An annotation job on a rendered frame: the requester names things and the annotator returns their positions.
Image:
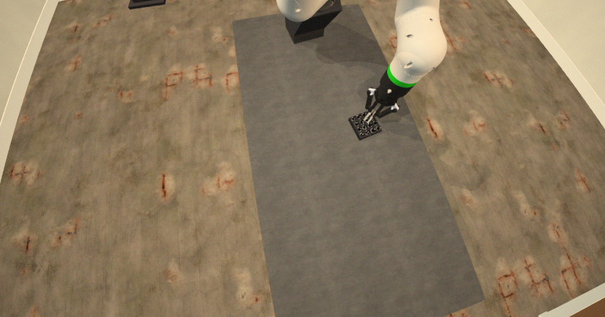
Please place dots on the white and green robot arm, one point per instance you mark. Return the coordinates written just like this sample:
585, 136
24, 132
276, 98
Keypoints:
421, 43

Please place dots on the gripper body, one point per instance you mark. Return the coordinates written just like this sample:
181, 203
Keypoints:
390, 100

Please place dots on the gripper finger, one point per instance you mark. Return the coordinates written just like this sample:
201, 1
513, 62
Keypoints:
392, 109
368, 106

